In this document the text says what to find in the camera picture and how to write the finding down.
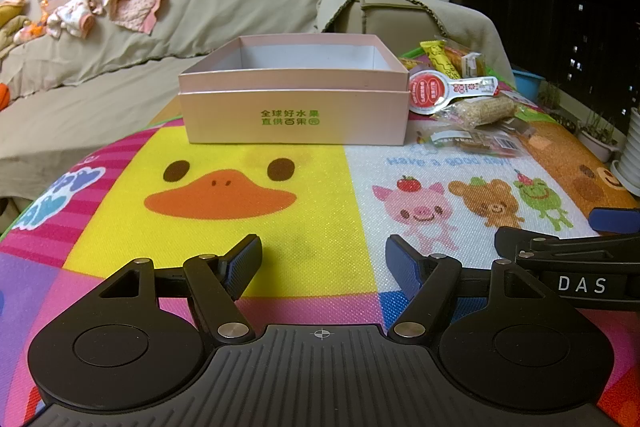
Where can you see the grain bar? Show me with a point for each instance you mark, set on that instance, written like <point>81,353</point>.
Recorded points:
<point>480,111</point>

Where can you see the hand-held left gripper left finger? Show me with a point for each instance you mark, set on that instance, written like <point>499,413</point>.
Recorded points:
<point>245,262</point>

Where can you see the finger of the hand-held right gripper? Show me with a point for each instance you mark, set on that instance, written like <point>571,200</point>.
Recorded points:
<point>617,219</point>
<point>530,241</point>

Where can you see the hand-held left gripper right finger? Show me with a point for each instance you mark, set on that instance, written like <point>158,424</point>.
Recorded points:
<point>402,267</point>

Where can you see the bread packet with yellow label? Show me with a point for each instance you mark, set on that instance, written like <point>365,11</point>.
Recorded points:
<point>470,63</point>

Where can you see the yellow soft cloth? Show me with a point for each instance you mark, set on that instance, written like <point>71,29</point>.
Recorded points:
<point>12,19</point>

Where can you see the white ribbed plant pot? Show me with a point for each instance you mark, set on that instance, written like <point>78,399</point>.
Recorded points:
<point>631,157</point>

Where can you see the sofa with beige cover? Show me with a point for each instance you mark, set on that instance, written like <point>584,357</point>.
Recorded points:
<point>210,17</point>

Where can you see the pile of pink white clothes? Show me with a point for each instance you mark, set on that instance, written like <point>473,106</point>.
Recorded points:
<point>120,4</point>

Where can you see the red white label snack packet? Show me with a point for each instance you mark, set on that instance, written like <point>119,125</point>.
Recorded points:
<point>427,92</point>

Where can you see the small dark plant pot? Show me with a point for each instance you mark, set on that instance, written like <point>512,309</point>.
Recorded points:
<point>560,117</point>

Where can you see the brown snack packet green label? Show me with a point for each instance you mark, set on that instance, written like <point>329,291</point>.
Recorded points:
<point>470,142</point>

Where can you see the yellow cheese stick packet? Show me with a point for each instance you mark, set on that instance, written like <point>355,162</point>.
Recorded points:
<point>440,57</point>

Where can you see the blue plastic basin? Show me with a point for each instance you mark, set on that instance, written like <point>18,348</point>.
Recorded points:
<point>527,83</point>

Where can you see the pink cardboard box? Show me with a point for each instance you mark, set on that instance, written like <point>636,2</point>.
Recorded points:
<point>295,112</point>

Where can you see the white oval plant pot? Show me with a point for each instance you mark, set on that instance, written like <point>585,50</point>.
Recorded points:
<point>597,144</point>

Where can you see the orange ball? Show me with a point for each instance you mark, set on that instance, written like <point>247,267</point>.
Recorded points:
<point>4,97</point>

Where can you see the colourful cartoon play mat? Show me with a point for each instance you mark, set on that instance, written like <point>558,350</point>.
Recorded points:
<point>300,207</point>

